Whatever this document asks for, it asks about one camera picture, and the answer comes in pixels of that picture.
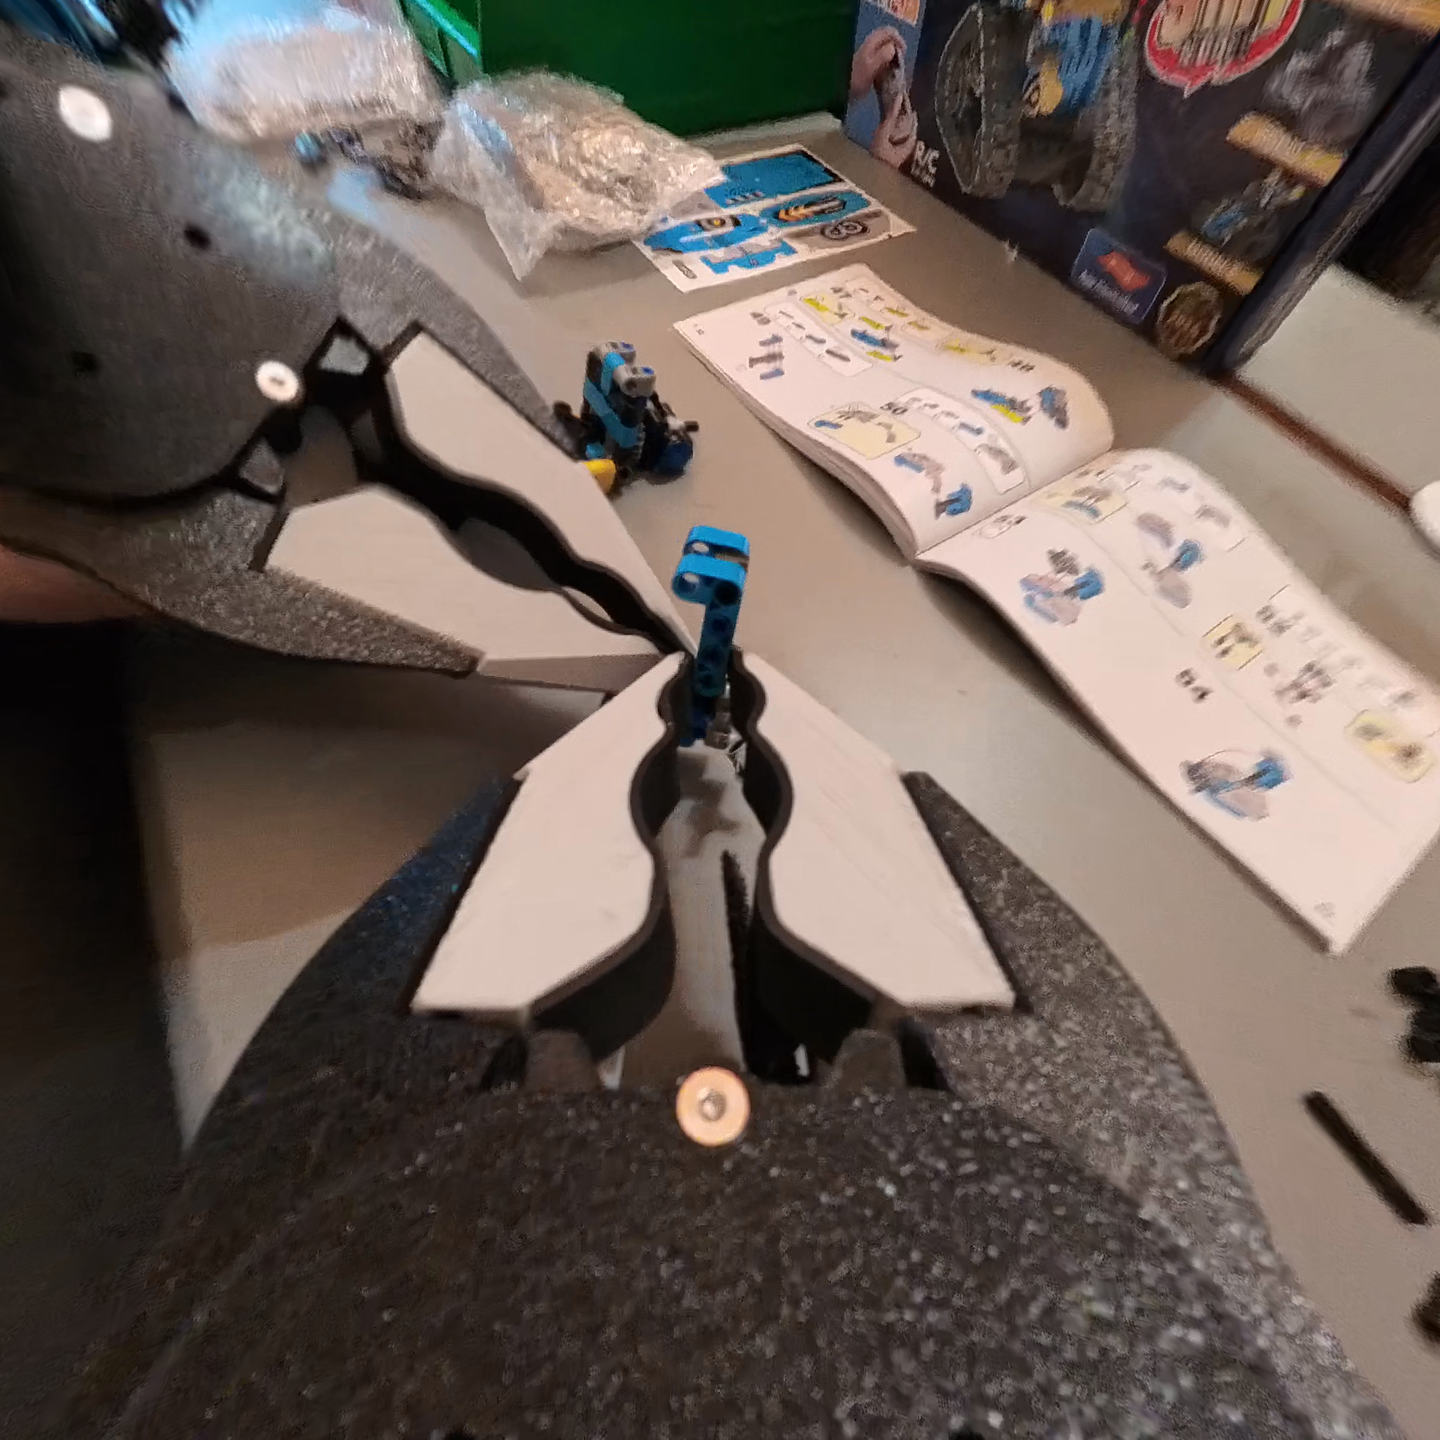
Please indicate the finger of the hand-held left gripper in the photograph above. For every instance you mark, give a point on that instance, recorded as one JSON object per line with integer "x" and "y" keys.
{"x": 505, "y": 445}
{"x": 428, "y": 570}

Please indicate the pile of small brick parts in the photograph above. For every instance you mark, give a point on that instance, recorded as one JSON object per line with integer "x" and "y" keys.
{"x": 1364, "y": 1159}

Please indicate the open instruction booklet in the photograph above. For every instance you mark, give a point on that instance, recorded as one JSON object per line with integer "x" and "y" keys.
{"x": 1012, "y": 503}

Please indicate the dark blue toy kit box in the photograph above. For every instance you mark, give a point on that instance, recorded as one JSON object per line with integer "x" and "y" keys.
{"x": 1125, "y": 137}

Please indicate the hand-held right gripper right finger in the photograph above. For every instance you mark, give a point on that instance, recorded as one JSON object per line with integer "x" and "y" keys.
{"x": 879, "y": 876}

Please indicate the grey desk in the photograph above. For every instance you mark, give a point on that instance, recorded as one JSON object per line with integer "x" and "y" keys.
{"x": 1012, "y": 899}

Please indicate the blue beams black axle assembly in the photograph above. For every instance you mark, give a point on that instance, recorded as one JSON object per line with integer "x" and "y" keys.
{"x": 713, "y": 631}

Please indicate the green plastic bin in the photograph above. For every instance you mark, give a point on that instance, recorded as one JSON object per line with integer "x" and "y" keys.
{"x": 675, "y": 53}

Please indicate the blue yellow brick vehicle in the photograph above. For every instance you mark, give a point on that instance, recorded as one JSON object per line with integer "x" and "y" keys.
{"x": 619, "y": 418}

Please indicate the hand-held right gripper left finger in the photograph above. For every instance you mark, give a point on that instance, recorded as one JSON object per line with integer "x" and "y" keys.
{"x": 551, "y": 876}

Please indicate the person's left forearm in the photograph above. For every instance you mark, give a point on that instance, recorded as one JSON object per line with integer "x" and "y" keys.
{"x": 54, "y": 586}

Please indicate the clear plastic bag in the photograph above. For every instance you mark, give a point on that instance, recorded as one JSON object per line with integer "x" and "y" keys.
{"x": 304, "y": 80}
{"x": 559, "y": 168}

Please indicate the blue sticker sheet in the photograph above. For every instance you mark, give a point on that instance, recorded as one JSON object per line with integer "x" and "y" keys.
{"x": 762, "y": 227}

